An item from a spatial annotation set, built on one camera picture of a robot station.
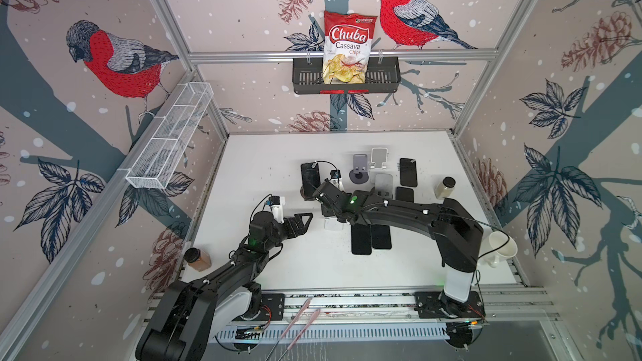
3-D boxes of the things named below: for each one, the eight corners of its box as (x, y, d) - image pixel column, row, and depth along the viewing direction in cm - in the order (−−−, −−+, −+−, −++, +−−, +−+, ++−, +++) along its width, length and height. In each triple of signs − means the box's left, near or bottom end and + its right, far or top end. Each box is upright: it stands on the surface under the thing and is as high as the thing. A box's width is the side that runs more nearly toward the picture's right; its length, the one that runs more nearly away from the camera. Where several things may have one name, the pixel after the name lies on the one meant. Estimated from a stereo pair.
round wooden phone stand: (375, 201, 98) (377, 191, 93) (372, 183, 104) (375, 173, 98) (391, 201, 98) (395, 191, 93) (388, 183, 104) (391, 173, 98)
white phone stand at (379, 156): (370, 173, 107) (373, 158, 99) (369, 162, 111) (372, 147, 103) (385, 173, 107) (390, 158, 99) (383, 162, 111) (387, 147, 103)
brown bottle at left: (191, 271, 81) (180, 263, 75) (197, 255, 84) (186, 247, 78) (209, 271, 81) (198, 263, 75) (213, 255, 84) (204, 247, 78)
